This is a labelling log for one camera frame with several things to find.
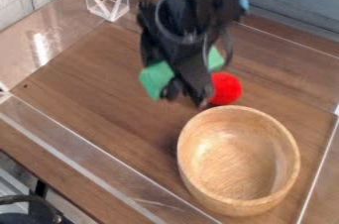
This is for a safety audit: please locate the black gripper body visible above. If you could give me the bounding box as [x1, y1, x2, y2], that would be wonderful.
[136, 0, 233, 79]

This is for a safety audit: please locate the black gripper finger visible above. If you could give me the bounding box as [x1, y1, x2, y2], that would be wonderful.
[161, 78, 184, 101]
[181, 66, 215, 108]

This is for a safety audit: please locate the green rectangular block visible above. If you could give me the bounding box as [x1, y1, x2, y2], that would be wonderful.
[139, 47, 227, 100]

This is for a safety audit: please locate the brown wooden bowl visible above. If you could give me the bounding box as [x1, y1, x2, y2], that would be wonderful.
[177, 105, 300, 217]

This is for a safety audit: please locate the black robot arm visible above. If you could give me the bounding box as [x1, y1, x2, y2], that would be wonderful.
[136, 0, 249, 107]

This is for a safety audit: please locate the red plush strawberry toy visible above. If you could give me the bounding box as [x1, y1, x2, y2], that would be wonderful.
[209, 72, 243, 105]

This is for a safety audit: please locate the clear acrylic corner bracket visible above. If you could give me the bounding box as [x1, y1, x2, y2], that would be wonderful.
[84, 0, 129, 22]

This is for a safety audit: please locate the clear acrylic front wall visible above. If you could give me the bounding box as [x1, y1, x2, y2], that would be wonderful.
[0, 93, 221, 224]

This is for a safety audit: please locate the black cable at corner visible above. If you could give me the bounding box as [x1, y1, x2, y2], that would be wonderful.
[0, 192, 64, 224]

